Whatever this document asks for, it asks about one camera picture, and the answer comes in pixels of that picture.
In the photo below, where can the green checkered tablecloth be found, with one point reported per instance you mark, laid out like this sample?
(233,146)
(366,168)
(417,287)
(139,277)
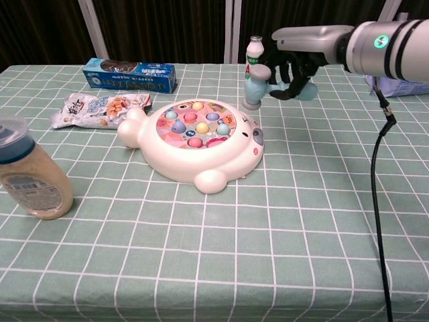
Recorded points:
(214,241)

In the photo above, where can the white metal frame post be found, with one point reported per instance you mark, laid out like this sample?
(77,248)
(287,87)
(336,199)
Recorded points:
(95,30)
(385,13)
(232,30)

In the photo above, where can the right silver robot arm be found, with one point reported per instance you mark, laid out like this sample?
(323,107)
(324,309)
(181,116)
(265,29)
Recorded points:
(385,47)

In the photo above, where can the silver snack bag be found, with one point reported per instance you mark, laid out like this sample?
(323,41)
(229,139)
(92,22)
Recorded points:
(100,110)

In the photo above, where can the white AD milk bottle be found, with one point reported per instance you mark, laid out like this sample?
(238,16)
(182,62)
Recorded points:
(252,55)

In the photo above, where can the light blue toy hammer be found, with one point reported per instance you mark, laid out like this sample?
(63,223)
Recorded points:
(254,89)

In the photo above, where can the blue cookie box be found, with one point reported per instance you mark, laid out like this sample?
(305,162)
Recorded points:
(134,80)

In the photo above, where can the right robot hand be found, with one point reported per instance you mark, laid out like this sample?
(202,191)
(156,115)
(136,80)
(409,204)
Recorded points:
(308,40)

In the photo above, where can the white whack-a-mole toy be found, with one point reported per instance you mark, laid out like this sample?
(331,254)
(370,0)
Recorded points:
(184,156)

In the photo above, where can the lavender tissue pack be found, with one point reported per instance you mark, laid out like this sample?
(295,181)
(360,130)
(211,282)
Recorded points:
(405,88)

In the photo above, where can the beige jar with blue lid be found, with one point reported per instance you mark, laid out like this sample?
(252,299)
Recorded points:
(33,181)

